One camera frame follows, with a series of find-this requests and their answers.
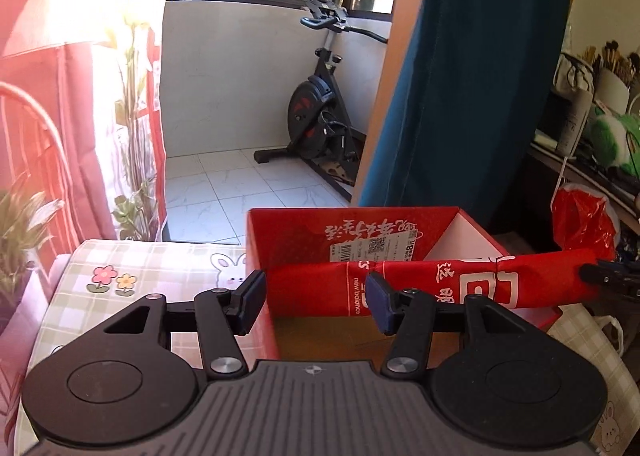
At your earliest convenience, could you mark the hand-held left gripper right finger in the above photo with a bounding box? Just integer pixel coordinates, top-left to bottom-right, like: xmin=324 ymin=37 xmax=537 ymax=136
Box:
xmin=366 ymin=272 xmax=532 ymax=381

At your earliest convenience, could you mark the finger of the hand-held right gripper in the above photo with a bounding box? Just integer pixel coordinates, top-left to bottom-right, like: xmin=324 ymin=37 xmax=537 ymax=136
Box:
xmin=579 ymin=260 xmax=640 ymax=298

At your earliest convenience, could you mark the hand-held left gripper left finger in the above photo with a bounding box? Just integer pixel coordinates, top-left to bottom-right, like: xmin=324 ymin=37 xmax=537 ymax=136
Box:
xmin=102 ymin=270 xmax=267 ymax=381

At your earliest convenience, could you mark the red cardboard box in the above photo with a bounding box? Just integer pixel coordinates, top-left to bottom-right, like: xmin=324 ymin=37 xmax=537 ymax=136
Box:
xmin=245 ymin=206 xmax=563 ymax=362

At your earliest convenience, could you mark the red plastic bag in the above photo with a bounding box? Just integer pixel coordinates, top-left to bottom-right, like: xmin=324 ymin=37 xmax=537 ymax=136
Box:
xmin=551 ymin=184 xmax=617 ymax=262

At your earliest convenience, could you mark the dark wooden desk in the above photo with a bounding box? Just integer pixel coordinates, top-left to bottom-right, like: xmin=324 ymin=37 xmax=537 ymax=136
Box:
xmin=530 ymin=131 xmax=640 ymax=237

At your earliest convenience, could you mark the checked rabbit print tablecloth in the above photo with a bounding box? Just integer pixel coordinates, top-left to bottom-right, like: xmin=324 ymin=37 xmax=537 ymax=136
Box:
xmin=10 ymin=238 xmax=633 ymax=456

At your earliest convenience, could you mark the green plush toy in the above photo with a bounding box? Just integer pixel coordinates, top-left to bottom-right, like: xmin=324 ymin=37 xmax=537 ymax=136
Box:
xmin=589 ymin=108 xmax=640 ymax=169

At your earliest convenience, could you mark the white brush holder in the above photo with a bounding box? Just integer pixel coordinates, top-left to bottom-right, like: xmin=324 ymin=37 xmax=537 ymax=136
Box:
xmin=595 ymin=67 xmax=632 ymax=112

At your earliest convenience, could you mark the black exercise bike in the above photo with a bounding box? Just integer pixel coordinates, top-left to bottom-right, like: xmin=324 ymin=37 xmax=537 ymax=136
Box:
xmin=253 ymin=0 xmax=390 ymax=188

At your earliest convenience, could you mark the bunch of makeup brushes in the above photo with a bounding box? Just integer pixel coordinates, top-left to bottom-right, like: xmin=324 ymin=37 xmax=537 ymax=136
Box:
xmin=580 ymin=38 xmax=640 ymax=87

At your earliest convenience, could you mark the blue curtain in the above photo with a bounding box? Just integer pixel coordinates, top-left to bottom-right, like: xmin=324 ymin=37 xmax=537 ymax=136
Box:
xmin=359 ymin=0 xmax=573 ymax=237

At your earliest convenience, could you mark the red printed backdrop cloth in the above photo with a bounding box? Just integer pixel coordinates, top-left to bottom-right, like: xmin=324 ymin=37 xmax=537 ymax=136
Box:
xmin=0 ymin=0 xmax=168 ymax=322

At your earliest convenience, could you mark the white cable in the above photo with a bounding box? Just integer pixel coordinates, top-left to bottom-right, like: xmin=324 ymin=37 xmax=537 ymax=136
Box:
xmin=551 ymin=153 xmax=572 ymax=199

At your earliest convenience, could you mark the beige drawstring bag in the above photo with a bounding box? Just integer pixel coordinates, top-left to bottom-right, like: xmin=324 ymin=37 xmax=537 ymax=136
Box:
xmin=552 ymin=52 xmax=596 ymax=97

